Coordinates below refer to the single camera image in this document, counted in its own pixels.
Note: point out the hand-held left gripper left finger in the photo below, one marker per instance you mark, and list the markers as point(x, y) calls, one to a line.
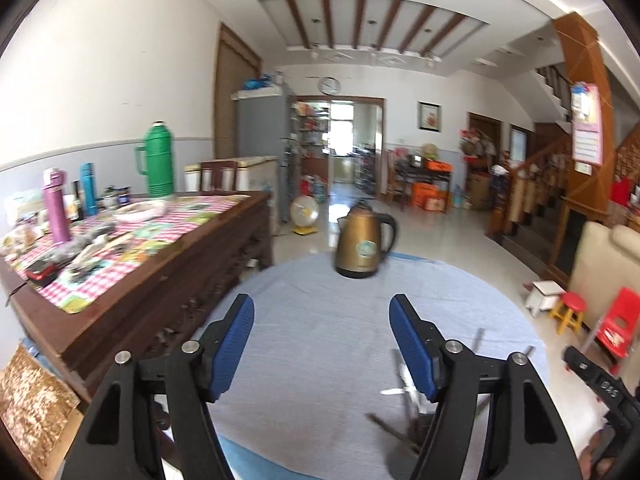
point(235, 340)

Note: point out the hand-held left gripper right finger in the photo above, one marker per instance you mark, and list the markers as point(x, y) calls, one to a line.
point(412, 345)

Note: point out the white plastic spoon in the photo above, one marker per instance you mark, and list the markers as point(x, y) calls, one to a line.
point(400, 392)

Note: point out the dark wooden chopstick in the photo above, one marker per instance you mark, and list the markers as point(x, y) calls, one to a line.
point(390, 430)
point(528, 350)

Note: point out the red child chair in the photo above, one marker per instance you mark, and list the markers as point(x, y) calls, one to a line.
point(620, 320)

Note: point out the carved dark wooden sideboard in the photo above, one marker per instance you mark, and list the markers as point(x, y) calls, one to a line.
point(150, 300)

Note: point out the red and yellow stool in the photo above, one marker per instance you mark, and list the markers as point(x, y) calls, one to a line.
point(570, 302)

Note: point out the bronze electric kettle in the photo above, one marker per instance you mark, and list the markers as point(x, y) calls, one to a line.
point(362, 245)

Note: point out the small white stool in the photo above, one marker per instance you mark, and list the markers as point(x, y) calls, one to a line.
point(545, 290)

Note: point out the pink checkered table cover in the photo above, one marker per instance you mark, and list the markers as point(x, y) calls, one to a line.
point(165, 230)

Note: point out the beige sofa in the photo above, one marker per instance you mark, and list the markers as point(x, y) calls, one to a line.
point(600, 255)

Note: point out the low orange box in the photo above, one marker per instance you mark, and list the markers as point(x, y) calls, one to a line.
point(436, 204)

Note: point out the yellow floor fan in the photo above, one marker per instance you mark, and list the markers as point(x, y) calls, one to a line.
point(305, 212)

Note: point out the tall orange box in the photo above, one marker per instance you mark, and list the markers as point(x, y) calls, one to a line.
point(422, 192)

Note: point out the blue water jug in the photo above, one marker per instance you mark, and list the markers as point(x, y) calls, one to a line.
point(458, 196)

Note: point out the white shallow bowl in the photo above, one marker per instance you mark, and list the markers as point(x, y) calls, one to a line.
point(140, 210)

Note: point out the white chest freezer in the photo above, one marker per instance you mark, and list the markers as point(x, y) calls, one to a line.
point(250, 172)

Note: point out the dark wooden side table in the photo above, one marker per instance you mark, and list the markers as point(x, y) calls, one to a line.
point(420, 175)

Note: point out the dark wooden chair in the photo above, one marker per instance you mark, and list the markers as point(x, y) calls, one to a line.
point(219, 166)

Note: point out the flat orange box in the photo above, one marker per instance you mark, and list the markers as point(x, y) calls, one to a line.
point(438, 166)

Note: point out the green thermos jug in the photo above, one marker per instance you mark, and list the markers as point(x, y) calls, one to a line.
point(159, 160)

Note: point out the wooden stair railing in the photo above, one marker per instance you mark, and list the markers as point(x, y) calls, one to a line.
point(530, 185)

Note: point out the dark slim bottle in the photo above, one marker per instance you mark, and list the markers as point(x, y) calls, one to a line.
point(76, 205)

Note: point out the blue water bottle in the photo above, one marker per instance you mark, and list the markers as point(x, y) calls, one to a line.
point(89, 190)

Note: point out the gold patterned board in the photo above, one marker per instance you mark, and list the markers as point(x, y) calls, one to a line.
point(35, 405)

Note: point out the grey refrigerator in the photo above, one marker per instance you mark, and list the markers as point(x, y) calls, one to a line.
point(262, 130)

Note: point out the pink water bottle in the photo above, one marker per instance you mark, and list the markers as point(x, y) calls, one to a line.
point(57, 210)

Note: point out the shop shelves with goods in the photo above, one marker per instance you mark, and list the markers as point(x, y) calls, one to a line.
point(312, 130)

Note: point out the brown wooden door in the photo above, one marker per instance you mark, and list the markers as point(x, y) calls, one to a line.
point(232, 100)

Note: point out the framed wall picture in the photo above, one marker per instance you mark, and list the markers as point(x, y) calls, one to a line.
point(429, 117)

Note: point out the wall calendar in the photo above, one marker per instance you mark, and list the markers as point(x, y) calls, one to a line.
point(586, 130)

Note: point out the round wall clock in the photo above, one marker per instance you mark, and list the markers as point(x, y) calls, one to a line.
point(329, 85)

